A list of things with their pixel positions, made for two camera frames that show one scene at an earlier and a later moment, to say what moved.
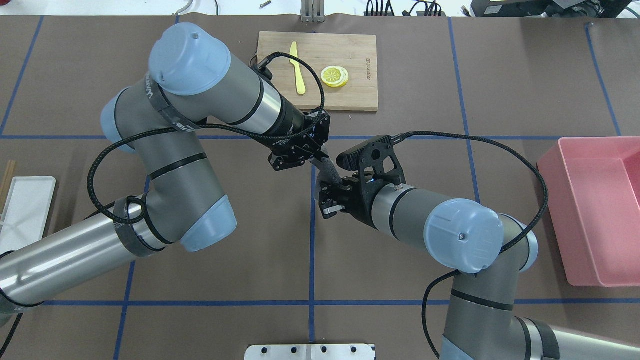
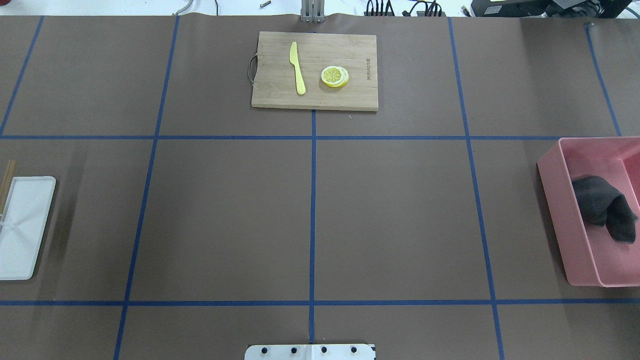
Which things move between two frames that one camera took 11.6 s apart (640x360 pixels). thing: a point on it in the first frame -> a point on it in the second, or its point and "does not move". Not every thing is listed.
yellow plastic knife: [301, 87] does not move
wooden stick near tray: [6, 184] does not move
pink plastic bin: [593, 184] does not move
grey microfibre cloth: [328, 172] -> [601, 203]
